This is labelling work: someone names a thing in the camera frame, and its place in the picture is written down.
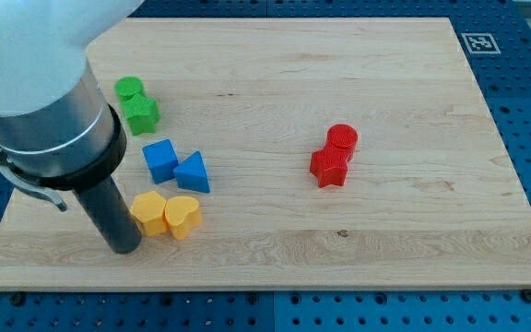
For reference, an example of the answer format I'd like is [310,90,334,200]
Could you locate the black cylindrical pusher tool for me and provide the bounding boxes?
[74,176,142,255]

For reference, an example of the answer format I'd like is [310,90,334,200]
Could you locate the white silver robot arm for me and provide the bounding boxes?
[0,0,141,254]

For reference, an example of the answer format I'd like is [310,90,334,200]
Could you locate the green star block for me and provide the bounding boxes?
[121,94,160,136]

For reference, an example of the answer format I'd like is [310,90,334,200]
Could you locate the red star block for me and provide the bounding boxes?
[310,146,349,188]

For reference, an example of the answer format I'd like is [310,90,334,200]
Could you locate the yellow hexagon block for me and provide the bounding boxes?
[130,191,168,237]

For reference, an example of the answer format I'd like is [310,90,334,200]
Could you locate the blue cube block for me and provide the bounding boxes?
[142,139,179,184]

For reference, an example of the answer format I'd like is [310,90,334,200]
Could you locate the yellow heart block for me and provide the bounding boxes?
[164,196,203,240]

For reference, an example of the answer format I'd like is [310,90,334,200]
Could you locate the blue triangle block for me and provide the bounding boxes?
[173,151,210,194]

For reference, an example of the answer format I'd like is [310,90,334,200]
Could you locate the green cylinder block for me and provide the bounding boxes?
[114,77,146,101]

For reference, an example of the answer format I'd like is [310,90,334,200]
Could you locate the wooden board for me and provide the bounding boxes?
[0,18,531,292]

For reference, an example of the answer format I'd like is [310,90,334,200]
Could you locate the red cylinder block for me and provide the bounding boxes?
[325,124,359,161]

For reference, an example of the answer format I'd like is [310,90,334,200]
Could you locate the white fiducial marker tag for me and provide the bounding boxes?
[461,33,501,54]

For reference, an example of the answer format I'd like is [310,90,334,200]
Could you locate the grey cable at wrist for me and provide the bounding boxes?
[0,148,69,213]

